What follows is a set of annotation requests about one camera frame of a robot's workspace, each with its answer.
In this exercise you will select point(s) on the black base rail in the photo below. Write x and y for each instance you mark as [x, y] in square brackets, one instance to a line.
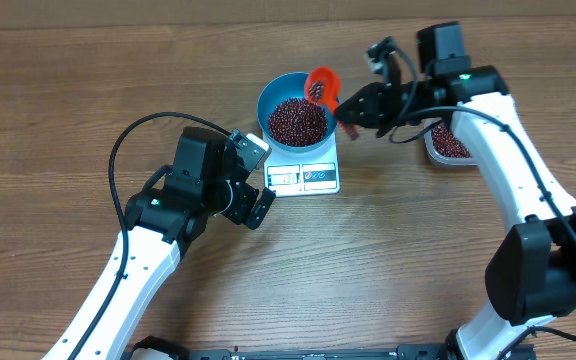
[154, 348]

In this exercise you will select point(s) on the white digital kitchen scale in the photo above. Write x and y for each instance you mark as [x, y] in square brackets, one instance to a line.
[290, 172]

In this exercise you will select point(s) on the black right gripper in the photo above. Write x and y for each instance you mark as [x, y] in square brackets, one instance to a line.
[369, 101]

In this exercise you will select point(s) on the orange plastic measuring scoop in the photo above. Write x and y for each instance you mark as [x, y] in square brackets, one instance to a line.
[332, 87]

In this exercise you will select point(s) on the red adzuki beans in container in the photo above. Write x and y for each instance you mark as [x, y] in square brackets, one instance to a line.
[446, 144]

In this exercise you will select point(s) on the red beans in bowl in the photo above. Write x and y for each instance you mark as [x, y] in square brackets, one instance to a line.
[298, 123]

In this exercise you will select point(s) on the red beans in scoop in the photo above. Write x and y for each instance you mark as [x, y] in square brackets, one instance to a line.
[316, 90]

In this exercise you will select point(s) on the clear plastic food container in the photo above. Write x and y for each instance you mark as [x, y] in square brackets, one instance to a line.
[437, 159]

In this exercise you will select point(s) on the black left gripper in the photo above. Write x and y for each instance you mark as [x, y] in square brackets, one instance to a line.
[246, 197]

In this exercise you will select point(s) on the teal blue bowl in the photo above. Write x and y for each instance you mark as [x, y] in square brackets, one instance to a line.
[289, 85]

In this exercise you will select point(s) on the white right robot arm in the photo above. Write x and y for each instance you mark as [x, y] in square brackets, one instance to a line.
[531, 279]

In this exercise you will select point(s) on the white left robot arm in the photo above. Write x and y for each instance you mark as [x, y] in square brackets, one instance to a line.
[207, 177]

